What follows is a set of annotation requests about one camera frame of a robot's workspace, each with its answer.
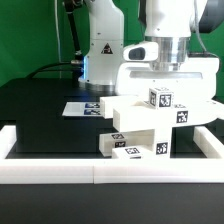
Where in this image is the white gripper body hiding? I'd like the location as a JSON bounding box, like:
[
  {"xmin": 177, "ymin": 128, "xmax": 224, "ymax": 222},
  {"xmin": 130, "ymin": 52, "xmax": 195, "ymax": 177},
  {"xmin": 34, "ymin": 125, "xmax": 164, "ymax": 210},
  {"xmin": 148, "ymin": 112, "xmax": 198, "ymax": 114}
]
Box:
[{"xmin": 115, "ymin": 57, "xmax": 219, "ymax": 101}]

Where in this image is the white tagged cube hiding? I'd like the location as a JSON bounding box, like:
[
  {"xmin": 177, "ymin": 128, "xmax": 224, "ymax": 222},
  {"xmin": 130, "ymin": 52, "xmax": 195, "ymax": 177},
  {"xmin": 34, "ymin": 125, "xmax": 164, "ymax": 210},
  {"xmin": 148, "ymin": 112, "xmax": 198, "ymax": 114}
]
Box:
[{"xmin": 149, "ymin": 87, "xmax": 174, "ymax": 109}]

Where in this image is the white chair seat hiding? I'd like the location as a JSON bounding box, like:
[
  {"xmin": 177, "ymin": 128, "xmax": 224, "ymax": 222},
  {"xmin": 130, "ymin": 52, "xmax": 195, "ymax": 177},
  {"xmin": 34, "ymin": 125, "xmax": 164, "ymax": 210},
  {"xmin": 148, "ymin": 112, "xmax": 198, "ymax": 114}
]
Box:
[{"xmin": 129, "ymin": 127, "xmax": 172, "ymax": 158}]

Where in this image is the white chair backrest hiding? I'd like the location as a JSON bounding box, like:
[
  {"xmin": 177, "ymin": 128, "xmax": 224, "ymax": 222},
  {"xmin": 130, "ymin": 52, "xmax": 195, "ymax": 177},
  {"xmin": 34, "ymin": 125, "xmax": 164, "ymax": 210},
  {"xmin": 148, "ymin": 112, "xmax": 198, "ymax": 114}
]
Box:
[{"xmin": 100, "ymin": 96, "xmax": 224, "ymax": 132}]

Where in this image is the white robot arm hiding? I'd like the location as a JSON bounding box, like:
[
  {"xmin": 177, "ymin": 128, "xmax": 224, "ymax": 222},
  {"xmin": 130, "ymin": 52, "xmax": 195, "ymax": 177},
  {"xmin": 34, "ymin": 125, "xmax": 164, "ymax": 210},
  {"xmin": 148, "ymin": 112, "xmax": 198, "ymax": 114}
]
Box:
[{"xmin": 79, "ymin": 0, "xmax": 224, "ymax": 101}]

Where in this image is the white base tag plate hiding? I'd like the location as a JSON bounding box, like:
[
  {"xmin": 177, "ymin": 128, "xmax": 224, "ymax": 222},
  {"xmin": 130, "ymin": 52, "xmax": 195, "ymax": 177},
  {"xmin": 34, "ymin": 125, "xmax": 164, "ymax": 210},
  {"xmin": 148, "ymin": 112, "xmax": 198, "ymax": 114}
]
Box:
[{"xmin": 62, "ymin": 102, "xmax": 101, "ymax": 117}]

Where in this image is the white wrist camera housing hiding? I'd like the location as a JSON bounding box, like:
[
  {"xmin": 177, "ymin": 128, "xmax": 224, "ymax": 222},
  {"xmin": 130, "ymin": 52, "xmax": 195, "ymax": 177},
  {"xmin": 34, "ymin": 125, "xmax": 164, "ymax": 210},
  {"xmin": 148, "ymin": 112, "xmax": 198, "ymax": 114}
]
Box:
[{"xmin": 123, "ymin": 42, "xmax": 159, "ymax": 62}]

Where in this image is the white U-shaped frame wall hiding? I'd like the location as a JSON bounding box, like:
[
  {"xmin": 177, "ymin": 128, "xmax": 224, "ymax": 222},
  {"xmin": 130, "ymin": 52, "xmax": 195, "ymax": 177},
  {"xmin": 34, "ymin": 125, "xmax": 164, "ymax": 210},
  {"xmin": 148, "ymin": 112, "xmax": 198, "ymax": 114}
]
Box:
[{"xmin": 0, "ymin": 125, "xmax": 224, "ymax": 184}]

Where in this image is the black cable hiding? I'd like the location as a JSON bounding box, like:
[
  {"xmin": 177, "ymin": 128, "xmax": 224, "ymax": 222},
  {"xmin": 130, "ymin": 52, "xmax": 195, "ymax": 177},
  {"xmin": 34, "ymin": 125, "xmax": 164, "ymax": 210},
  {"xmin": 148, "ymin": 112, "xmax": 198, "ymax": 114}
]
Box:
[{"xmin": 26, "ymin": 0, "xmax": 84, "ymax": 80}]

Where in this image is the white cable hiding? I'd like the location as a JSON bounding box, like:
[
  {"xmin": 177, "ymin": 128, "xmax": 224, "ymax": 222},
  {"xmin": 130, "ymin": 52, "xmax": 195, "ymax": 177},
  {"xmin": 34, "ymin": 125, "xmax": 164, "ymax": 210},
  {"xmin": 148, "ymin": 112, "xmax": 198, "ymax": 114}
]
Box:
[{"xmin": 53, "ymin": 0, "xmax": 63, "ymax": 79}]

